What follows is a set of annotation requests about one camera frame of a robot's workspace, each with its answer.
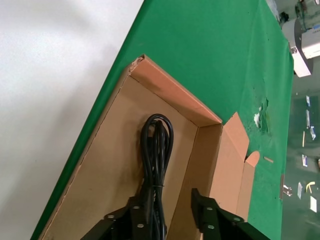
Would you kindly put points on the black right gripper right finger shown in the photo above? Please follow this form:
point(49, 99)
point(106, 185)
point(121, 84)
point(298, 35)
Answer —
point(207, 217)

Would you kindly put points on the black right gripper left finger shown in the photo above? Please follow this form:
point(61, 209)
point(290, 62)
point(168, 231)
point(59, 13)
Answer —
point(136, 220)

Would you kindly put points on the cardboard box with torn corner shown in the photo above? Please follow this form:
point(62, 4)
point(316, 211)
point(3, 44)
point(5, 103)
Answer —
point(112, 162)

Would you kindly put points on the short wooden stick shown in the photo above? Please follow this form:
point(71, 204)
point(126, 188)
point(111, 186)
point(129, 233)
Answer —
point(268, 159)

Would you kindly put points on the silver binder clip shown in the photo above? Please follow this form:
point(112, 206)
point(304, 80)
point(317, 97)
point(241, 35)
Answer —
point(287, 190)

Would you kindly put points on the curled yellow strip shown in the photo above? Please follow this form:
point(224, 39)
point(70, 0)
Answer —
point(310, 186)

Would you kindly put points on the blue white paper sheet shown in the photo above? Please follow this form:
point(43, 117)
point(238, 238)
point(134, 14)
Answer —
point(308, 101)
point(304, 160)
point(312, 132)

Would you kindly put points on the long yellow strip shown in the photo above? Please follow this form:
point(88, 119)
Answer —
point(303, 138)

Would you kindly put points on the green table cloth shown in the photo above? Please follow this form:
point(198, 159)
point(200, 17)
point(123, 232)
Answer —
point(200, 62)

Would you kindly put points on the white grey machine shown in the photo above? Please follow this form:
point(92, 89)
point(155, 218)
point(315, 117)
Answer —
point(305, 45)

